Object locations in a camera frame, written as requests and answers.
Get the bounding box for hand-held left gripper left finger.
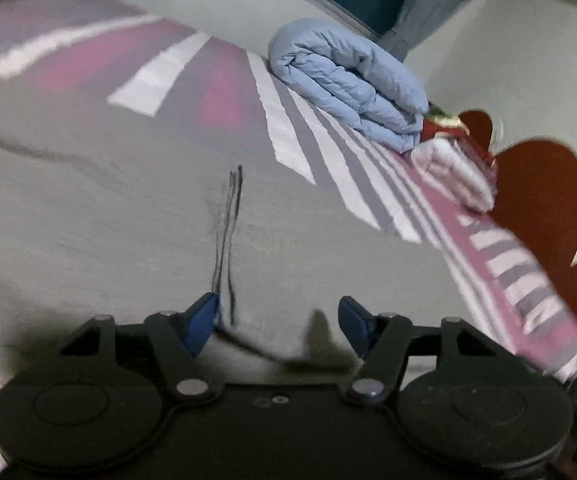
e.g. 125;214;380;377
58;292;222;404

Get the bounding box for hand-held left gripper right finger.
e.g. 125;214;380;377
337;296;500;406

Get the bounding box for striped pillow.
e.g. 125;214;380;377
455;212;577;383

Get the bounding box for folded white quilt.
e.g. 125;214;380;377
411;137;496;213

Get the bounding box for folded pink sheets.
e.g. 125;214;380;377
463;132;500;181

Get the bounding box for red patterned blanket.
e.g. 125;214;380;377
418;102;471;143

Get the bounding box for red wooden headboard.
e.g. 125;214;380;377
461;108;577;341

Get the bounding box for grey pink striped bedsheet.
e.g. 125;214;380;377
0;0;577;480

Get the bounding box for folded light blue duvet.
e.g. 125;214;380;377
267;18;430;153

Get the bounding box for gray curtain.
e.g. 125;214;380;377
381;0;506;58

